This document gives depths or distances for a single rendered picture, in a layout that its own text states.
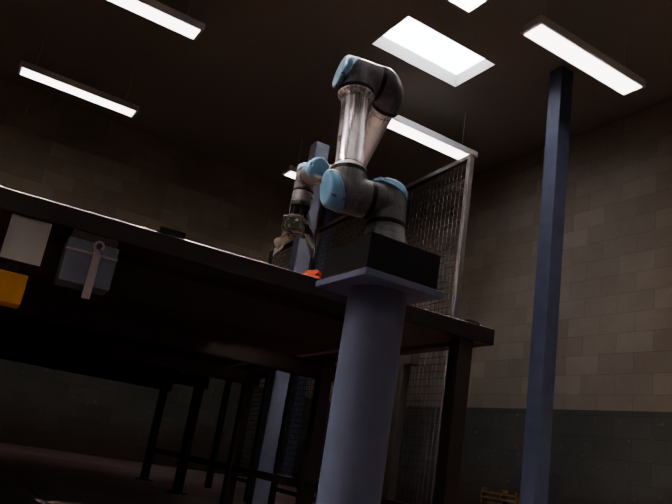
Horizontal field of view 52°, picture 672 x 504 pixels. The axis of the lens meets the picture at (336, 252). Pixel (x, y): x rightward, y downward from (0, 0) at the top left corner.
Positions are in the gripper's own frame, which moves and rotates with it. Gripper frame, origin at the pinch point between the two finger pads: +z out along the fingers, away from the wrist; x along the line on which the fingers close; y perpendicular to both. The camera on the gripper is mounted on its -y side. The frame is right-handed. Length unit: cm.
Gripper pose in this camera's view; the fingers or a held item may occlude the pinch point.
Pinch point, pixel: (293, 258)
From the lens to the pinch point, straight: 245.8
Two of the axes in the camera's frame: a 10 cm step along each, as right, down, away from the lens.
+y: -3.0, -3.3, -9.0
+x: 9.4, 0.5, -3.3
